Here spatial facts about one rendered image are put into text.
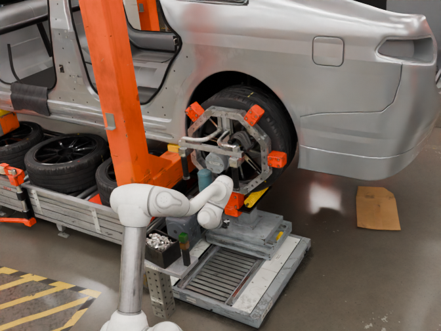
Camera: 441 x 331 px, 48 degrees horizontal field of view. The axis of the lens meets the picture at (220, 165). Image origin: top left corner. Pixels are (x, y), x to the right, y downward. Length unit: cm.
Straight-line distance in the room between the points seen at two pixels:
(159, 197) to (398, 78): 133
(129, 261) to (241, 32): 141
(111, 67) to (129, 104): 24
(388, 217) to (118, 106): 217
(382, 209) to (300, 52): 171
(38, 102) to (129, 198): 225
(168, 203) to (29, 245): 223
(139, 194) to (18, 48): 300
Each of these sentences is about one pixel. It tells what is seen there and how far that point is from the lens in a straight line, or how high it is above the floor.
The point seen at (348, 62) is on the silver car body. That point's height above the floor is 142.
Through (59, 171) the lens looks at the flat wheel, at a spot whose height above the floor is 48.
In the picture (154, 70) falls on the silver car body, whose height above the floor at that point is 93.
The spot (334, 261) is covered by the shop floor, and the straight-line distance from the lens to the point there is 348.
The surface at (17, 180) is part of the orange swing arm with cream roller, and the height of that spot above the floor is 47.
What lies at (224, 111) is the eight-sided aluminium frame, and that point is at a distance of 288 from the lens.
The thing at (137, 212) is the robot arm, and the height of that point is 109.
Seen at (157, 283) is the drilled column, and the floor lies 29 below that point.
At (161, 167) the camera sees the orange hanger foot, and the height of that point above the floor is 70.
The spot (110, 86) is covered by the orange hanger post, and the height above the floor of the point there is 135.
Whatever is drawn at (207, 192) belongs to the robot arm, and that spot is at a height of 96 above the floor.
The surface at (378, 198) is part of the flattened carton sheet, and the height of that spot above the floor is 1.
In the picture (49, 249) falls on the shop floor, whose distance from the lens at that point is 398.
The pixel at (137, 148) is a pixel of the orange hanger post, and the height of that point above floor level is 95.
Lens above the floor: 222
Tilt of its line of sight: 29 degrees down
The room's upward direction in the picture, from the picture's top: 5 degrees counter-clockwise
